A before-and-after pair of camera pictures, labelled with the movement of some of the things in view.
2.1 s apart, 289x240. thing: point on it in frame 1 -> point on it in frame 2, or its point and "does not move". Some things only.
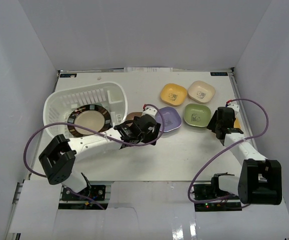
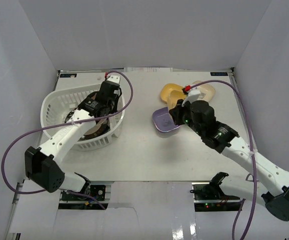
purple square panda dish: (172, 118) does not move
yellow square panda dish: (173, 94) does not move
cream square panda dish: (201, 92) does not move
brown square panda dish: (130, 116) -> (96, 127)
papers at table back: (148, 69) does not move
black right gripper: (211, 126) -> (177, 111)
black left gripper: (151, 132) -> (110, 89)
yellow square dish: (237, 124) -> (171, 94)
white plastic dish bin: (59, 103) does not move
